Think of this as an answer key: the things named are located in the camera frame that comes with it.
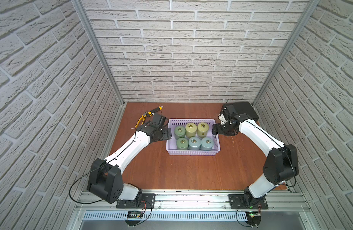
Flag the lilac perforated plastic basket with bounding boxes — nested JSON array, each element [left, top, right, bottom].
[[166, 119, 221, 155]]

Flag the controller board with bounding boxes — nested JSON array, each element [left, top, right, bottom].
[[125, 211, 144, 227], [245, 212, 261, 228]]

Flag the left controller board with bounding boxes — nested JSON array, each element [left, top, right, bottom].
[[125, 211, 144, 227]]

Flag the aluminium corner post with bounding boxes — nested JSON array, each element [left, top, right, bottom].
[[252, 0, 320, 107], [72, 0, 125, 107]]

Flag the right aluminium corner post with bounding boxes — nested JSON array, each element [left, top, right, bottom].
[[252, 0, 320, 107]]

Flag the blue-grey canister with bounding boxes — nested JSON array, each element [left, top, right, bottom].
[[200, 137, 214, 150], [188, 137, 201, 150]]

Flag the yellow-green canister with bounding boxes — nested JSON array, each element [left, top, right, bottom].
[[197, 122, 209, 138], [185, 123, 197, 138]]

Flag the yellow black utility knife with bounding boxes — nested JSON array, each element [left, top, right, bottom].
[[146, 106, 163, 117]]

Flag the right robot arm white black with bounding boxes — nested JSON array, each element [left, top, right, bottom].
[[212, 102, 299, 208]]

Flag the yellow-green canister back middle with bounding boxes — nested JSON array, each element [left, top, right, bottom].
[[185, 123, 197, 138]]

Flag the yellow-green canister back right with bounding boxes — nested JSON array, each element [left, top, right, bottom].
[[197, 122, 209, 138]]

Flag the left aluminium corner post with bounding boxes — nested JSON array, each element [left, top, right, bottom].
[[72, 0, 125, 107]]

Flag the black plastic tool case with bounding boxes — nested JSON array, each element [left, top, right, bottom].
[[233, 102, 259, 122]]

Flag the dark green canister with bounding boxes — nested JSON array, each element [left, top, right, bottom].
[[174, 126, 186, 140], [176, 138, 189, 150]]

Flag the aluminium front rail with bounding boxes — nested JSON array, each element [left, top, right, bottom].
[[67, 190, 320, 230]]

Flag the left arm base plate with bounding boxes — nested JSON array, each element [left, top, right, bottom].
[[116, 193, 156, 209]]

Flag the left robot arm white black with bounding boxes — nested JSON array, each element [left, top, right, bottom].
[[84, 113, 172, 209]]

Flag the right controller board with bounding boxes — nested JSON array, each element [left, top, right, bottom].
[[245, 212, 261, 228]]

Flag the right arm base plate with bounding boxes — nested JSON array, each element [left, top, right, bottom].
[[228, 194, 268, 210]]

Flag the yellow black pliers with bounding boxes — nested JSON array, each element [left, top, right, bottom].
[[135, 112, 149, 128]]

